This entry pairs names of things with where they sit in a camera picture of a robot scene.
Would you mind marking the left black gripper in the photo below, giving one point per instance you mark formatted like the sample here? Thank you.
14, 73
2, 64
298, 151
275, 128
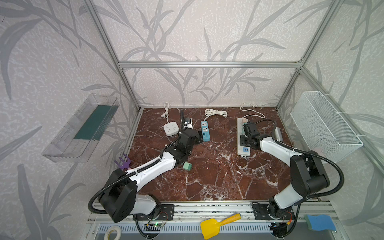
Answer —
184, 126

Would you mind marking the long white multicolour power strip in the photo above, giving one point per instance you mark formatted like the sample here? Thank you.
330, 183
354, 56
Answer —
242, 149

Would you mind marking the teal power strip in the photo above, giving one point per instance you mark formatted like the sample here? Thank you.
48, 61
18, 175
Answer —
205, 131

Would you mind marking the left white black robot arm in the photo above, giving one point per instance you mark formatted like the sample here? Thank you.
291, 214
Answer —
120, 196

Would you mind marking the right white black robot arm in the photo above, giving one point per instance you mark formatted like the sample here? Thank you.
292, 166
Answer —
308, 174

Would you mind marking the green plug adapter lower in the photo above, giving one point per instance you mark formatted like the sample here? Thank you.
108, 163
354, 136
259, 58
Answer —
187, 166

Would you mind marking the white square power socket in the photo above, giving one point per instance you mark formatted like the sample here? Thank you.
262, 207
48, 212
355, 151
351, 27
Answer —
171, 129

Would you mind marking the metal cylinder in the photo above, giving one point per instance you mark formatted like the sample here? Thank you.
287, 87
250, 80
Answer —
277, 134

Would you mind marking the purple plastic fork toy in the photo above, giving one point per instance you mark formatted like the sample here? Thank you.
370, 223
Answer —
124, 163

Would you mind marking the yellow plastic scoop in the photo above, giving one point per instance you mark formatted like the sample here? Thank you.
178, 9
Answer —
211, 227

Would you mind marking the white tape roll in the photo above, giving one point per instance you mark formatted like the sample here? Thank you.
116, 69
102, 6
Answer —
113, 233

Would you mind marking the blue sponge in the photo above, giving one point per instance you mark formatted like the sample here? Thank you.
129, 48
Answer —
320, 223

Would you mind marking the white wire mesh basket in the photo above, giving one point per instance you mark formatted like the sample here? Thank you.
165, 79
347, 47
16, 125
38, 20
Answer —
323, 128

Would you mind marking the clear plastic wall bin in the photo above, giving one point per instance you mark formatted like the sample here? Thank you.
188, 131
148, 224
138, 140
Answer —
77, 140

